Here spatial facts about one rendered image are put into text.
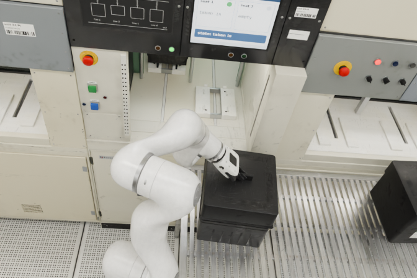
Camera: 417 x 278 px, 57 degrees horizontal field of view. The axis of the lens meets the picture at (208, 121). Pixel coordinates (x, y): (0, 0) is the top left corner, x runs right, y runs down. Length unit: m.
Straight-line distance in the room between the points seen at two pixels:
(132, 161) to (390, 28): 1.04
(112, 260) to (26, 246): 1.45
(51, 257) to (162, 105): 1.14
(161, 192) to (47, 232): 1.79
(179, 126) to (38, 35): 0.73
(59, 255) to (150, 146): 1.69
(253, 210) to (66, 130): 0.91
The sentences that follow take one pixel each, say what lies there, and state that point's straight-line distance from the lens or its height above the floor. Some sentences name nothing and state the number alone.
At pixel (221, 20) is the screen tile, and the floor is 1.57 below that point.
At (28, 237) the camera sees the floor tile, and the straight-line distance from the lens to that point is 2.64.
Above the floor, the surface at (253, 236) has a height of 0.85.
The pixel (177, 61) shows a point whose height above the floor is 0.97.
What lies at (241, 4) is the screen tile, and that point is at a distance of 1.33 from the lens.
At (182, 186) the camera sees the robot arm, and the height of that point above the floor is 1.55.
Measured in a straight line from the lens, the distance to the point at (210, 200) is 1.45.
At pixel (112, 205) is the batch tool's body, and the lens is 2.33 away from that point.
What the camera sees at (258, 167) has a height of 1.06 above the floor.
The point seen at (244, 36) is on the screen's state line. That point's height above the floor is 1.52.
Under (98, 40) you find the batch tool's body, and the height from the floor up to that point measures 1.44.
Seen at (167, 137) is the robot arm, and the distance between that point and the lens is 0.93.
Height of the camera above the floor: 2.29
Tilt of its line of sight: 47 degrees down
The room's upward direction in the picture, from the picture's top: 11 degrees clockwise
